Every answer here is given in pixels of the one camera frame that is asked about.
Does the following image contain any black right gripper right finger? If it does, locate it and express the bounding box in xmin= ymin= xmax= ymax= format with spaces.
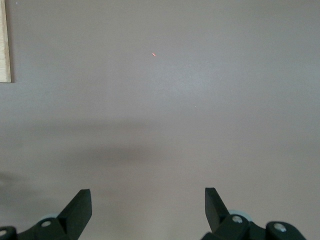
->
xmin=201 ymin=187 xmax=307 ymax=240

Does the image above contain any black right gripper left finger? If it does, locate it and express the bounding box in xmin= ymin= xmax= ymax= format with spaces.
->
xmin=0 ymin=189 xmax=93 ymax=240

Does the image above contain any wooden cutting board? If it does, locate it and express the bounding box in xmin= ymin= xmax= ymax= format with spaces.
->
xmin=0 ymin=0 xmax=12 ymax=84

